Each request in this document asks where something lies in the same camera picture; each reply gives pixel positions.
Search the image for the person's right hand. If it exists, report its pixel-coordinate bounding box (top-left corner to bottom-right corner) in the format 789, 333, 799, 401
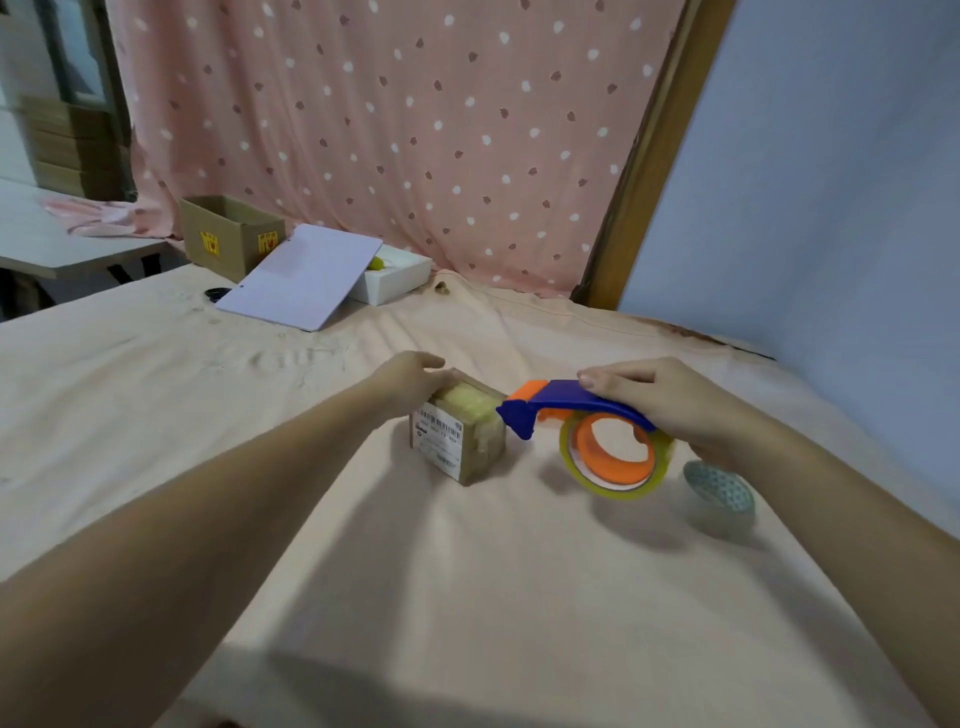
577, 357, 760, 471

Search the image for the person's left hand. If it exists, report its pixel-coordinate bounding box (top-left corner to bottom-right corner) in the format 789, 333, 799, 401
367, 350, 456, 436

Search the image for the blue orange tape dispenser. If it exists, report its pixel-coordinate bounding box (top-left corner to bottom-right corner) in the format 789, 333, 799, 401
495, 378, 661, 489

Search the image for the small labelled cardboard box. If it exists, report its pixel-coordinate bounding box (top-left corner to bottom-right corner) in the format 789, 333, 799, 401
408, 368, 510, 488

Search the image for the person's left forearm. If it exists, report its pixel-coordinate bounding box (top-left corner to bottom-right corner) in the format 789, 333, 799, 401
0, 375, 391, 728

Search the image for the person's right forearm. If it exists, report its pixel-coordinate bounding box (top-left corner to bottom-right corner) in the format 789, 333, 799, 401
720, 418, 960, 728

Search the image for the clear yellowish tape roll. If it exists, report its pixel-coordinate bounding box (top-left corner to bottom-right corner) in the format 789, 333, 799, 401
558, 411, 677, 502

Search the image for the white foam box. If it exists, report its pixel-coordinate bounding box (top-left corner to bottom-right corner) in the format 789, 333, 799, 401
348, 243, 435, 308

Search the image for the teal patterned tape roll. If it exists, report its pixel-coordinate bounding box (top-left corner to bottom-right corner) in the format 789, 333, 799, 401
681, 459, 758, 539

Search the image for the white flat board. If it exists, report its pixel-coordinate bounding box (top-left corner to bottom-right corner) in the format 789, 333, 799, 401
214, 222, 384, 333

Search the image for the peach tablecloth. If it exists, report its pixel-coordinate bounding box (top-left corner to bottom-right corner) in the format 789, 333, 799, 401
0, 261, 960, 728

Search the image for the pink dotted curtain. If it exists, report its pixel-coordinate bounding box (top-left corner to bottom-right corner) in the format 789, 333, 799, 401
41, 0, 687, 300

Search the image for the open cardboard box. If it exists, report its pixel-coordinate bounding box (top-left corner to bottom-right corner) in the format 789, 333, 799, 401
177, 194, 288, 285

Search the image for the white side table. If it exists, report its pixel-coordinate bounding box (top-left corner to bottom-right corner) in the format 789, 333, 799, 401
0, 177, 171, 286

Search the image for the stack of flat cardboard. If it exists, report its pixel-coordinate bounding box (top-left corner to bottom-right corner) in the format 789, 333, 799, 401
16, 93, 138, 203

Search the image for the wooden post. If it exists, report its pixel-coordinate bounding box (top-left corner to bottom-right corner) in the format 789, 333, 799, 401
570, 0, 741, 312

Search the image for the window frame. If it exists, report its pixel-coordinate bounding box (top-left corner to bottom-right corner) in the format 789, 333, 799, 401
33, 0, 121, 110

